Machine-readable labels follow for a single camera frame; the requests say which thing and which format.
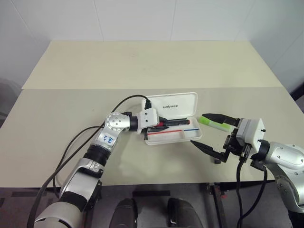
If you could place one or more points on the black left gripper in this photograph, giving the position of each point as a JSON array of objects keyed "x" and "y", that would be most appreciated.
[{"x": 145, "y": 134}]

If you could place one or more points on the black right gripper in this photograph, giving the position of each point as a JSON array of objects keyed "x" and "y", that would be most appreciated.
[{"x": 234, "y": 141}]

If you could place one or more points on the green highlighter marker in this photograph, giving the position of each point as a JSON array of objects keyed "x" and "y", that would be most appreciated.
[{"x": 213, "y": 124}]

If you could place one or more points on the red and black marker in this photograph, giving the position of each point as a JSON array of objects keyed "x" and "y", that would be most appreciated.
[{"x": 180, "y": 122}]

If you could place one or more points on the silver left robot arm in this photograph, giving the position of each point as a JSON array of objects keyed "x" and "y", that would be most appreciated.
[{"x": 78, "y": 180}]

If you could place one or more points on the white plastic pencil case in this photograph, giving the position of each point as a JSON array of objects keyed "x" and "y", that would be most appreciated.
[{"x": 177, "y": 105}]

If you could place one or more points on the small black cap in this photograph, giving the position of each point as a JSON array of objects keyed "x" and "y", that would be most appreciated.
[{"x": 217, "y": 161}]

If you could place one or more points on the white label blue writing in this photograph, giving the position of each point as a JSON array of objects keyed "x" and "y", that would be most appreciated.
[{"x": 107, "y": 139}]

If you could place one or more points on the dark rounded shape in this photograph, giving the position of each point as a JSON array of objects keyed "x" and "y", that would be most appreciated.
[
  {"x": 183, "y": 213},
  {"x": 124, "y": 213}
]

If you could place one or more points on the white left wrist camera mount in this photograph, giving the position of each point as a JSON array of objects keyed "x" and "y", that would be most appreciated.
[{"x": 148, "y": 118}]

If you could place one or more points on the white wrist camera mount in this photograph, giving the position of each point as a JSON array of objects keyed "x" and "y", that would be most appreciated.
[
  {"x": 253, "y": 131},
  {"x": 148, "y": 118}
]

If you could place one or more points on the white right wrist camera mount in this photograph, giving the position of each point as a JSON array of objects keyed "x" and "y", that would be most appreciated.
[{"x": 253, "y": 131}]

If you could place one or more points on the black metal table frame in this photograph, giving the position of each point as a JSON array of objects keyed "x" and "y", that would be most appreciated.
[{"x": 217, "y": 202}]

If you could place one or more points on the dark object at wall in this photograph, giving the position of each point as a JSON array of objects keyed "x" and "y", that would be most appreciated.
[{"x": 298, "y": 91}]

